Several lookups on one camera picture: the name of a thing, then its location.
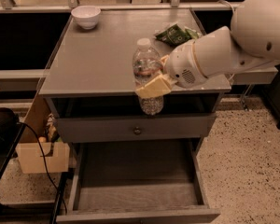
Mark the black stand frame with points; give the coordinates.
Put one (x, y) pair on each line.
(30, 209)

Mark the closed grey upper drawer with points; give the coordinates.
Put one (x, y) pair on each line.
(111, 129)

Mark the round dark drawer knob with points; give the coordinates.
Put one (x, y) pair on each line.
(137, 131)

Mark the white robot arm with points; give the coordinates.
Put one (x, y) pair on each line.
(251, 41)

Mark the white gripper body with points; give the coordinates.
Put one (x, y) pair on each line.
(181, 65)

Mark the metal diagonal brace rod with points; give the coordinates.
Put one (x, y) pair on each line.
(244, 96)

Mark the grey wooden cabinet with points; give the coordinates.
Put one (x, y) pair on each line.
(92, 75)

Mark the items inside cardboard box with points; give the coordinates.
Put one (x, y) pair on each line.
(50, 133)

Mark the cardboard box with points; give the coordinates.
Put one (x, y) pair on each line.
(36, 157)

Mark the open grey lower drawer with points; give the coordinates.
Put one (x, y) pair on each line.
(140, 182)

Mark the black bag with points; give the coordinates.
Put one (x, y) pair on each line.
(8, 126)

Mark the clear plastic water bottle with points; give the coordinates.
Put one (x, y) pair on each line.
(146, 64)

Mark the green snack bag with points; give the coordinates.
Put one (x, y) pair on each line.
(173, 35)

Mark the white ceramic bowl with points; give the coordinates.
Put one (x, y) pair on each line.
(86, 17)

